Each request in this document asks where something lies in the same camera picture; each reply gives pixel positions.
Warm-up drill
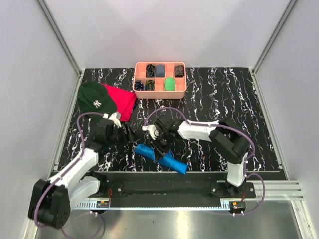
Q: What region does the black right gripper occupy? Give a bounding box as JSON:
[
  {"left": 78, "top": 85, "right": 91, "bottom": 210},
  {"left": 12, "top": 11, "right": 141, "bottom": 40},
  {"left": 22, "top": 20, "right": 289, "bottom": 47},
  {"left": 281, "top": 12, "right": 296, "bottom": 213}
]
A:
[{"left": 149, "top": 130, "right": 173, "bottom": 162}]

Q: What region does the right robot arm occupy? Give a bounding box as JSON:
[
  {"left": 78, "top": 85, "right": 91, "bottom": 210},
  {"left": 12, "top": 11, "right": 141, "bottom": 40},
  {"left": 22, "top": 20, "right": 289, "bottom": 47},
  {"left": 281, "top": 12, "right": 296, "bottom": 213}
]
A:
[{"left": 142, "top": 119, "right": 252, "bottom": 198}]

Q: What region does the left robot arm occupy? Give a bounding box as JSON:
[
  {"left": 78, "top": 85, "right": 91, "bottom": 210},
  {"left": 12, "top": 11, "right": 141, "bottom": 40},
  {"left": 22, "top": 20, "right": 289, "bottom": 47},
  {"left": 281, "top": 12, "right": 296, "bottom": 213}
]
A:
[{"left": 27, "top": 119, "right": 134, "bottom": 229}]

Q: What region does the pink folded cloth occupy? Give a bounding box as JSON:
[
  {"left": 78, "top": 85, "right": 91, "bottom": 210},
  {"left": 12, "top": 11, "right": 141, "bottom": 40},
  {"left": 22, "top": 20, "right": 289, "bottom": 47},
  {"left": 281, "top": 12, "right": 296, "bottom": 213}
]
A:
[{"left": 101, "top": 83, "right": 137, "bottom": 122}]

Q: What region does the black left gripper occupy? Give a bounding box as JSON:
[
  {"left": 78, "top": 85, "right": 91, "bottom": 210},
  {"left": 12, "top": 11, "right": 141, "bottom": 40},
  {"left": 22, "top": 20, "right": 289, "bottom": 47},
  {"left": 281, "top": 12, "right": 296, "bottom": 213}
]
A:
[{"left": 107, "top": 122, "right": 140, "bottom": 148}]

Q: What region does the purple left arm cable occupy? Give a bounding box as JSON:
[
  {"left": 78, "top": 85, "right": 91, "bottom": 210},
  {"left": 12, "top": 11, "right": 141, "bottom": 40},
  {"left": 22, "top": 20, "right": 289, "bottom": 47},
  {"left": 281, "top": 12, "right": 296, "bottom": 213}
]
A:
[{"left": 33, "top": 112, "right": 108, "bottom": 239}]

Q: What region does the grey rolled cloth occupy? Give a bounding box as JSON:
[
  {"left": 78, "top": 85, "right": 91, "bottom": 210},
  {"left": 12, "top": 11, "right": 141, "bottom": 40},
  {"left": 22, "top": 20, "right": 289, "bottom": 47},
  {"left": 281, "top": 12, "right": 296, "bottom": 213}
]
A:
[{"left": 155, "top": 64, "right": 165, "bottom": 77}]

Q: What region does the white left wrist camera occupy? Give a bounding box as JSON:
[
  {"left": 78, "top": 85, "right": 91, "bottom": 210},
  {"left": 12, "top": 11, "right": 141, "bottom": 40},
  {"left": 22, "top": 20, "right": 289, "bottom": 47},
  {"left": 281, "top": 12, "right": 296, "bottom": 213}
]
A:
[{"left": 102, "top": 112, "right": 122, "bottom": 128}]

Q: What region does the yellow floral rolled cloth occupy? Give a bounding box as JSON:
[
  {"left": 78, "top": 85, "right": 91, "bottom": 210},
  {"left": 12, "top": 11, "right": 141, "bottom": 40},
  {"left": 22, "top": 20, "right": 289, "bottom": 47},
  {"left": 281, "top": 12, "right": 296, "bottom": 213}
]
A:
[{"left": 145, "top": 79, "right": 155, "bottom": 91}]

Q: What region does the green rolled cloth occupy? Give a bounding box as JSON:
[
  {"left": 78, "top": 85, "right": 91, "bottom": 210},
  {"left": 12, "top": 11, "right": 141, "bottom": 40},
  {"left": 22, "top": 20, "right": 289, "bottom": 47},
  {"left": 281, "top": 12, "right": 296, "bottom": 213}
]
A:
[{"left": 164, "top": 77, "right": 175, "bottom": 91}]

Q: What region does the aluminium frame rail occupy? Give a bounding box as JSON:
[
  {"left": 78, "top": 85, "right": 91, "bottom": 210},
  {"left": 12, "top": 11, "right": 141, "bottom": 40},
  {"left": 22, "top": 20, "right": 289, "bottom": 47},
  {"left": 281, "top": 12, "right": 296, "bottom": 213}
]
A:
[{"left": 36, "top": 0, "right": 82, "bottom": 76}]

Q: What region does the navy striped rolled cloth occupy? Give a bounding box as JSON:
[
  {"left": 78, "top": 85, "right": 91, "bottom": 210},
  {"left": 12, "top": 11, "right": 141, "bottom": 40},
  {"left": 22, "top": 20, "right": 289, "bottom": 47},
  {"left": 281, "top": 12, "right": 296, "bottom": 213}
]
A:
[{"left": 134, "top": 80, "right": 145, "bottom": 91}]

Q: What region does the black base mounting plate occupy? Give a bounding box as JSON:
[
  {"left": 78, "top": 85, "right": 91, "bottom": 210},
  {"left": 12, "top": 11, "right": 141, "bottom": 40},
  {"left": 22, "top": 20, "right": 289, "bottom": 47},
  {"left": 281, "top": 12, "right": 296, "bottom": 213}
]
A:
[{"left": 103, "top": 172, "right": 256, "bottom": 210}]

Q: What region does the dark floral rolled cloth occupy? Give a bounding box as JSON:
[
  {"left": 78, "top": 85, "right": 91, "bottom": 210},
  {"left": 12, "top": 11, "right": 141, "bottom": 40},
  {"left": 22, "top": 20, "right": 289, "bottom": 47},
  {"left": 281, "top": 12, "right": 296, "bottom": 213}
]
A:
[{"left": 146, "top": 63, "right": 156, "bottom": 78}]

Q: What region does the bright blue napkin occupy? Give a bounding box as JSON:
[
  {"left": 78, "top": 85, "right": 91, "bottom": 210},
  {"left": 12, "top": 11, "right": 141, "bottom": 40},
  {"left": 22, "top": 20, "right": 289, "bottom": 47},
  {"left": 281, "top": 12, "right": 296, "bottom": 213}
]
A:
[{"left": 135, "top": 144, "right": 188, "bottom": 175}]

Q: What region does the pink divided organizer box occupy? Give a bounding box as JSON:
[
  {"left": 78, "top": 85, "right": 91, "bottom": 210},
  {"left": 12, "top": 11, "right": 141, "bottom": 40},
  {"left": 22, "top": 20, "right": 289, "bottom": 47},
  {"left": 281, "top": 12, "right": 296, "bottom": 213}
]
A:
[{"left": 132, "top": 61, "right": 187, "bottom": 99}]

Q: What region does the dark green baseball cap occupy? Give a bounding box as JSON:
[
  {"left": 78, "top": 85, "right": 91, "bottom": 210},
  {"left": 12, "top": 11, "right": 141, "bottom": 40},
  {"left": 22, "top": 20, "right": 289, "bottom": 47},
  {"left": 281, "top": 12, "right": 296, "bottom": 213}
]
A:
[{"left": 77, "top": 82, "right": 117, "bottom": 115}]

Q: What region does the brown patterned rolled cloth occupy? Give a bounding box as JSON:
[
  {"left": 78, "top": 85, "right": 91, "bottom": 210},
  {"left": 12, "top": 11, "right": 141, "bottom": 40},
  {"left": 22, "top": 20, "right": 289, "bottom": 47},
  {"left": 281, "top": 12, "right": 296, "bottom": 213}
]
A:
[{"left": 174, "top": 65, "right": 185, "bottom": 78}]

